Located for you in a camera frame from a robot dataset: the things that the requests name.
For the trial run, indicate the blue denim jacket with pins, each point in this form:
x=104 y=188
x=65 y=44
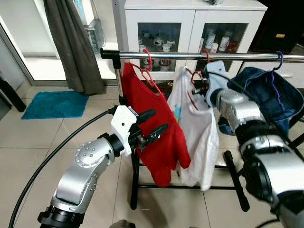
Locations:
x=282 y=95

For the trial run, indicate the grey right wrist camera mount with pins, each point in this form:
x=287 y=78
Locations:
x=216 y=80

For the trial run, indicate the grey robot leg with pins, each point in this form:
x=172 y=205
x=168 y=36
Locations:
x=122 y=224

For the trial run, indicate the black console table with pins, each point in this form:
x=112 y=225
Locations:
x=9 y=95

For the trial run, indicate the grey curtain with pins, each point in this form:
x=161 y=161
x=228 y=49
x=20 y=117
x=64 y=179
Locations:
x=71 y=47

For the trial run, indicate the white framed glass door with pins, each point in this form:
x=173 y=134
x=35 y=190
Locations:
x=42 y=70

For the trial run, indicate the white low sideboard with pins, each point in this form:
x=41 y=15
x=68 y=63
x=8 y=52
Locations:
x=292 y=65

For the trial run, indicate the black tripod stand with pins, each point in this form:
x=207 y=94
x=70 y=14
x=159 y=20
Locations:
x=297 y=140

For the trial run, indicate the clear plastic wall box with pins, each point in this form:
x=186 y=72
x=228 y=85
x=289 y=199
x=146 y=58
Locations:
x=96 y=35

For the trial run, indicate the red t-shirt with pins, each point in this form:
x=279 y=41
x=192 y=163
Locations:
x=164 y=156

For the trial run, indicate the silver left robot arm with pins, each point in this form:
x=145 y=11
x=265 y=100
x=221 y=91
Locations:
x=85 y=164

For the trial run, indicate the purple clothes hanger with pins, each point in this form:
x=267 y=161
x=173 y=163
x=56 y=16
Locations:
x=280 y=59

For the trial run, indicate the black cabinet with gold label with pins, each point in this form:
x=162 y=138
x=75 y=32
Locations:
x=280 y=19

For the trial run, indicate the teal floor mat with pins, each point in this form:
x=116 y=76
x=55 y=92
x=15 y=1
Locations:
x=54 y=104

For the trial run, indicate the white ceramic teapot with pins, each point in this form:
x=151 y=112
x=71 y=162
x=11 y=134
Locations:
x=158 y=40

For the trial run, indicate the chrome black clothes rack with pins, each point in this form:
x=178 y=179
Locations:
x=180 y=56

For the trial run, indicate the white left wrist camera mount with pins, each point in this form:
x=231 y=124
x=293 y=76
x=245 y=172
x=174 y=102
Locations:
x=122 y=124

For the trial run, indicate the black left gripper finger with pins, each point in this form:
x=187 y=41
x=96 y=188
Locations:
x=146 y=116
x=157 y=132

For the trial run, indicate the tall white cup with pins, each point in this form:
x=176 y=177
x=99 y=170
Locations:
x=210 y=41

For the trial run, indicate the white printed mug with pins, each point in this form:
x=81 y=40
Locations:
x=224 y=44

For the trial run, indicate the white printed t-shirt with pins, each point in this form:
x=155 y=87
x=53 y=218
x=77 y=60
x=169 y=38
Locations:
x=199 y=142

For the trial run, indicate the small white mug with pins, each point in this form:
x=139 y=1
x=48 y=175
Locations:
x=167 y=47

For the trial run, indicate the patterned ceramic figurine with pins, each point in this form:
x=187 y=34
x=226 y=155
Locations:
x=216 y=2

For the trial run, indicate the red mug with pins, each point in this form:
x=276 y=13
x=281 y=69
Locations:
x=233 y=46

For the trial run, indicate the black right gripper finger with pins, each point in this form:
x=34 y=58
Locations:
x=195 y=88
x=203 y=72

